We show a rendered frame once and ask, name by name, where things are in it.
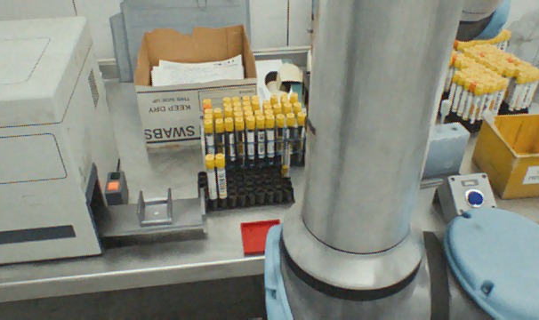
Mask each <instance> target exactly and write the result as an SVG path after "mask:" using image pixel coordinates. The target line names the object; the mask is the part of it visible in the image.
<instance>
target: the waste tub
mask: <svg viewBox="0 0 539 320"><path fill-rule="evenodd" d="M482 118H483V117H482ZM493 118H494V119H495V121H494V125H495V127H496V129H497V130H498V131H497V130H496V129H495V128H494V127H493V126H492V125H491V124H487V122H486V121H485V119H484V118H483V121H482V124H481V127H480V130H479V135H478V138H477V141H476V144H475V147H474V150H473V153H472V156H471V159H472V161H473V162H474V163H475V165H476V166H477V167H478V168H479V170H480V171H481V172H482V173H485V174H486V175H487V179H488V182H489V184H490V185H491V187H492V188H493V190H494V191H495V193H496V194H497V195H498V196H499V197H500V199H515V198H528V197H539V114H523V115H507V116H493Z"/></svg>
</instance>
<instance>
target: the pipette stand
mask: <svg viewBox="0 0 539 320"><path fill-rule="evenodd" d="M439 127H440V125H438V126H434V130H433V134H432V137H431V141H430V147H429V151H428V155H427V159H426V163H425V166H424V170H423V174H422V180H421V184H420V188H424V187H428V186H434V185H439V184H441V183H443V182H444V181H445V180H446V179H447V178H448V177H450V176H457V175H461V174H460V173H459V171H460V169H461V165H462V162H463V157H464V154H465V150H466V148H467V145H468V141H469V135H470V134H469V133H468V131H467V130H466V129H465V128H464V127H463V126H461V125H460V124H459V123H455V124H444V125H443V128H442V132H438V131H439Z"/></svg>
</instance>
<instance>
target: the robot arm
mask: <svg viewBox="0 0 539 320"><path fill-rule="evenodd" d="M510 10H511V0H312V8H311V26H308V27H307V31H308V33H310V43H311V49H310V55H311V68H310V71H302V102H303V104H304V106H305V108H306V113H307V115H306V116H305V118H304V129H305V132H306V134H307V139H306V154H305V168H304V182H303V197H302V198H301V199H299V200H298V201H297V202H296V203H294V204H293V206H292V207H291V208H290V209H289V211H288V213H287V214H286V217H285V219H284V222H282V223H280V224H279V225H274V226H272V227H271V228H270V229H269V233H268V236H267V241H266V250H265V288H266V306H267V315H268V320H539V225H538V224H536V223H535V222H533V221H531V220H529V219H527V218H525V217H523V216H521V215H518V214H516V213H514V212H508V211H505V210H501V209H496V208H488V207H480V208H473V209H469V210H467V211H464V212H462V213H461V214H460V216H456V217H454V219H453V220H452V221H451V222H450V223H449V224H448V225H447V227H446V229H445V231H444V232H440V231H422V228H421V225H420V224H419V222H418V221H417V219H416V218H415V216H414V215H413V213H414V206H415V202H416V198H417V195H418V191H419V187H420V184H421V180H422V174H423V170H424V166H425V163H426V159H427V155H428V151H429V147H430V141H431V137H432V134H433V130H434V126H435V123H436V119H437V115H438V109H439V104H440V101H441V97H442V93H443V90H444V86H445V84H444V82H445V79H446V72H447V69H448V65H449V61H450V58H451V53H452V50H453V46H454V42H455V41H458V42H464V43H468V42H471V41H486V40H491V39H494V38H495V37H497V36H498V35H499V34H500V33H501V32H502V31H503V25H504V24H506V22H507V19H508V18H509V14H510ZM309 74H310V75H309ZM304 84H305V93H304Z"/></svg>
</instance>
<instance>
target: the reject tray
mask: <svg viewBox="0 0 539 320"><path fill-rule="evenodd" d="M279 224H280V219H275V220H258V221H248V222H240V230H241V238H242V245H243V252H244V256H246V255H255V254H264V253H265V250H266V241H267V236H268V233H269V231H270V228H271V227H272V226H274V225H279Z"/></svg>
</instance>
